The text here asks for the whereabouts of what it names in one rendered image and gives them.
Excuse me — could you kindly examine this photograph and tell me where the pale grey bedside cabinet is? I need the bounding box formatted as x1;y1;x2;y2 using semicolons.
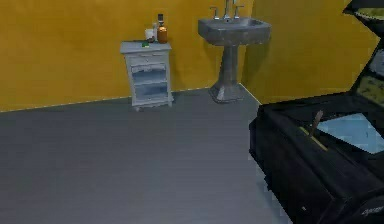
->
119;40;175;112

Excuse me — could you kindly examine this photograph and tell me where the amber bottle with black cap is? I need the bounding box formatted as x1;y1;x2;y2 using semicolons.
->
157;13;169;45

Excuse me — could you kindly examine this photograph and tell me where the chrome sink tap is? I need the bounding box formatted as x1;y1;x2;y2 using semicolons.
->
209;0;245;21

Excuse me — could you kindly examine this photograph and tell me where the grey pedestal sink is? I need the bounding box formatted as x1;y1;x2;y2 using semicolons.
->
197;17;272;104

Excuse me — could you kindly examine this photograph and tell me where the brown stick with yellow handle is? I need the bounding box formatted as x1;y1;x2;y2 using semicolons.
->
298;109;329;152

